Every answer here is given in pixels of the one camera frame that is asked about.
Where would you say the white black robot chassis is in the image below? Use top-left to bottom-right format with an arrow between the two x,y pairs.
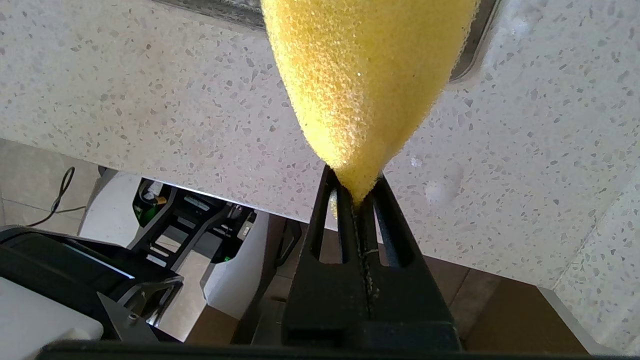
0,167 -> 303,360

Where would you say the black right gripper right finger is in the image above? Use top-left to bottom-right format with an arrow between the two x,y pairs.
356,172 -> 462,352

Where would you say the yellow green sponge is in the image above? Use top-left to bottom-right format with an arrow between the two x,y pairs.
260,0 -> 481,206

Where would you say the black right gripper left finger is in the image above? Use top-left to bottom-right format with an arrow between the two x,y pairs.
281,165 -> 372,349

